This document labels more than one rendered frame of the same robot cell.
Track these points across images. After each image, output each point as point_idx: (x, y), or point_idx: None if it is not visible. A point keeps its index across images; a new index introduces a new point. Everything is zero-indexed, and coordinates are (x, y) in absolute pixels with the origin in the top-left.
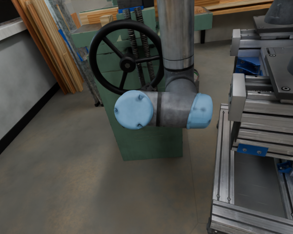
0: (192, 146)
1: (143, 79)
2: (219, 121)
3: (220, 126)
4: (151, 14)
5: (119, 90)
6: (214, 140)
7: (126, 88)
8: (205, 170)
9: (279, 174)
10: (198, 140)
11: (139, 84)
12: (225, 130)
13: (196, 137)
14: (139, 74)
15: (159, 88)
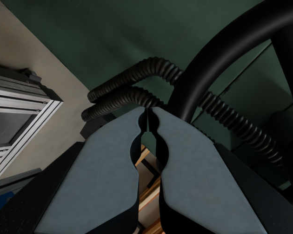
0: (3, 14)
1: (208, 111)
2: (28, 94)
3: (14, 94)
4: None
5: (291, 22)
6: (3, 56)
7: (216, 7)
8: None
9: None
10: (14, 32)
11: (191, 50)
12: (0, 101)
13: (23, 32)
14: (232, 118)
15: (145, 79)
